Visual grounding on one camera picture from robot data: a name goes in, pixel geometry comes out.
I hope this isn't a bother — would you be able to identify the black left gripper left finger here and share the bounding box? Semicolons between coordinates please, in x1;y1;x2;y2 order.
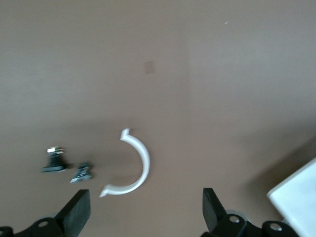
14;189;91;237

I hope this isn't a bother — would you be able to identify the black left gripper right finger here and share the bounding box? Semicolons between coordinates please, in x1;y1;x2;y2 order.
202;187;249;237

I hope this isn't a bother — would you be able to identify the white box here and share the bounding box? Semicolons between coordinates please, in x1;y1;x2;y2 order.
266;157;316;237

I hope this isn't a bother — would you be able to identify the small black silver clip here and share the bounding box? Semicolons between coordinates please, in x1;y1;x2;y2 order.
70;161;92;185

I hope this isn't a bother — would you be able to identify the small black flat-headed part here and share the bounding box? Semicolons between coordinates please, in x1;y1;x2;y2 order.
40;146;71;173

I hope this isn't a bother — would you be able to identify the white curved plastic bracket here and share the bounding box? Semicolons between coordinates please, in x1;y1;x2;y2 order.
98;127;151;198

